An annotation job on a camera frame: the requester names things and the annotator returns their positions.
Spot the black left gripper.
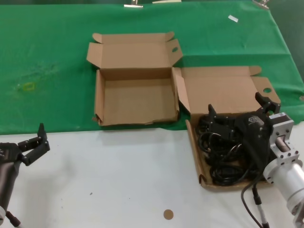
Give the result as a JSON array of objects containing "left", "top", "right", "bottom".
[{"left": 0, "top": 123, "right": 51, "bottom": 167}]

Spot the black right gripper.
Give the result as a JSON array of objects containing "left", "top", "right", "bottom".
[{"left": 208, "top": 92, "right": 282, "bottom": 172}]

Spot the cardboard box with intact rim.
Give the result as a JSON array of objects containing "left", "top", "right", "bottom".
[{"left": 171, "top": 66, "right": 282, "bottom": 193}]

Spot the cardboard box with torn rim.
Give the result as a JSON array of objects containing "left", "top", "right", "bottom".
[{"left": 85, "top": 31, "right": 183, "bottom": 127}]

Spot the green table cloth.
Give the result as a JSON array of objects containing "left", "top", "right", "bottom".
[{"left": 0, "top": 1, "right": 304, "bottom": 135}]

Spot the silver binder clip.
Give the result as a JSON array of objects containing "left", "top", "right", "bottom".
[
  {"left": 252, "top": 0, "right": 270, "bottom": 10},
  {"left": 123, "top": 0, "right": 144, "bottom": 9}
]

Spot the black power cable pile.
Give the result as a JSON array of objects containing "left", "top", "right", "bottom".
[{"left": 196, "top": 114, "right": 269, "bottom": 186}]

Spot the yellow green ring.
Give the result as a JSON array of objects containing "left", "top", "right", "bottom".
[{"left": 22, "top": 82, "right": 36, "bottom": 92}]

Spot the left arm black wrist cable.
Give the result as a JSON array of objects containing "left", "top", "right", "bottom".
[{"left": 6, "top": 210, "right": 23, "bottom": 228}]

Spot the arm black wrist cable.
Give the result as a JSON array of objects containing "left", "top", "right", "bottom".
[
  {"left": 6, "top": 210, "right": 23, "bottom": 228},
  {"left": 241, "top": 174, "right": 270, "bottom": 228}
]

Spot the right arm black wrist cable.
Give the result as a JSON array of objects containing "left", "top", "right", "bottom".
[{"left": 241, "top": 174, "right": 270, "bottom": 228}]

